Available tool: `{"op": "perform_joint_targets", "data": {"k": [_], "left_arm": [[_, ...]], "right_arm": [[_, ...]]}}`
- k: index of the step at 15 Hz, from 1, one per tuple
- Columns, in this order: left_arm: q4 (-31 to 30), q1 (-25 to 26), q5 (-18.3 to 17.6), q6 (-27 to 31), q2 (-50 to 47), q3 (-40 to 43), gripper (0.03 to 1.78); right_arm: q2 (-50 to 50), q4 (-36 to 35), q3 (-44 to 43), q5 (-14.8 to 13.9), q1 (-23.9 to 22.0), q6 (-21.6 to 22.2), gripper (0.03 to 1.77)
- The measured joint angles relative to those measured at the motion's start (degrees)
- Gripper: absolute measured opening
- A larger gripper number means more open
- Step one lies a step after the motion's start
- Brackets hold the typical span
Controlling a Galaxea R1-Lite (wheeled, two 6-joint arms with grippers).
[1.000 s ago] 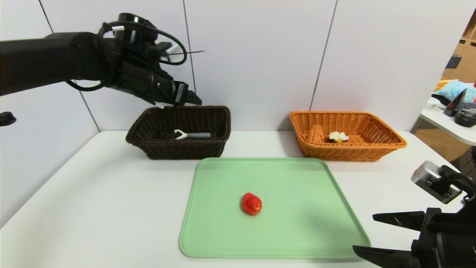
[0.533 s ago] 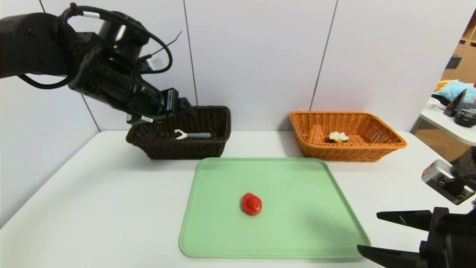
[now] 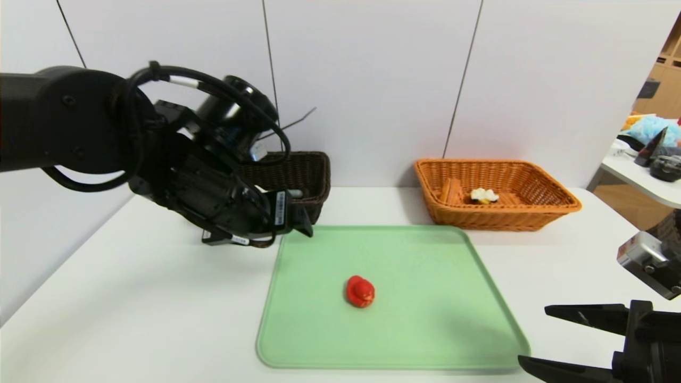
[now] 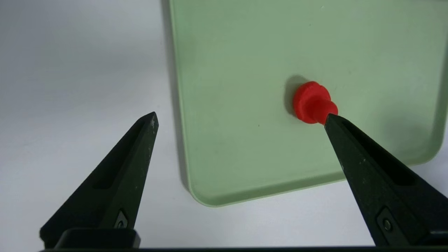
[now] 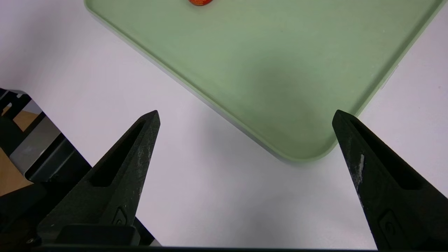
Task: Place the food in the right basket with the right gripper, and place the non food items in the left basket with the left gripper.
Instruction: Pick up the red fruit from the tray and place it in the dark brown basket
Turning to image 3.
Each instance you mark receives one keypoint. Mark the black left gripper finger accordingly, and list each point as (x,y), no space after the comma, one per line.
(300,223)

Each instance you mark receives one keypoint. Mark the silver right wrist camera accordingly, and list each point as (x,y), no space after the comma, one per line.
(652,260)

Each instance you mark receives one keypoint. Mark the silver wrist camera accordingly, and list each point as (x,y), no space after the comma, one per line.
(652,260)
(255,153)

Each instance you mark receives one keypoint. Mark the dark small box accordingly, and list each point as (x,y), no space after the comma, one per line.
(647,89)

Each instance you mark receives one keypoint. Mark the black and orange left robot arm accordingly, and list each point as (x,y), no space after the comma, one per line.
(69,122)

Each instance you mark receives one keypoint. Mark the wooden shelf unit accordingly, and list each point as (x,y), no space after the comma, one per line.
(667,90)

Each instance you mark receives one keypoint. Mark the red rubber duck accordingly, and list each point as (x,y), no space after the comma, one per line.
(359,292)

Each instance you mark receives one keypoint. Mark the green plastic tray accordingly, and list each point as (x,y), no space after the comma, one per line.
(425,266)

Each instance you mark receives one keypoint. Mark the black round object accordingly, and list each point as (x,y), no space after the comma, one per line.
(666,167)

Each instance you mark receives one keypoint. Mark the orange wicker basket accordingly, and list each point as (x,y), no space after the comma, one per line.
(479,218)

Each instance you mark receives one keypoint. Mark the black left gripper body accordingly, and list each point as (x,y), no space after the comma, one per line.
(282,210)

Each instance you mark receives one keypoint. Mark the white side table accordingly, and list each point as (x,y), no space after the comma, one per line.
(638,181)

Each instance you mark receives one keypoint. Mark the blue fluffy toy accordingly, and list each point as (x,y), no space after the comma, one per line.
(646,129)

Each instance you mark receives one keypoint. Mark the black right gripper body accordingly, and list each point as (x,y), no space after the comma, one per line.
(640,334)

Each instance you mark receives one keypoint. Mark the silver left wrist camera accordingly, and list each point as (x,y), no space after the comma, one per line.
(255,153)

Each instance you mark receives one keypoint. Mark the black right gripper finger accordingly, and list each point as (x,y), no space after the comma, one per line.
(590,316)
(569,371)

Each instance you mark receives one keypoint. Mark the black cone object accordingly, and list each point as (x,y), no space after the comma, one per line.
(650,150)

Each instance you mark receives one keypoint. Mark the dark brown wicker basket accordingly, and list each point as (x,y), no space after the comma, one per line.
(311,173)

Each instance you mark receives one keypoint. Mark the dark woven bin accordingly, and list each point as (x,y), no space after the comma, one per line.
(667,226)

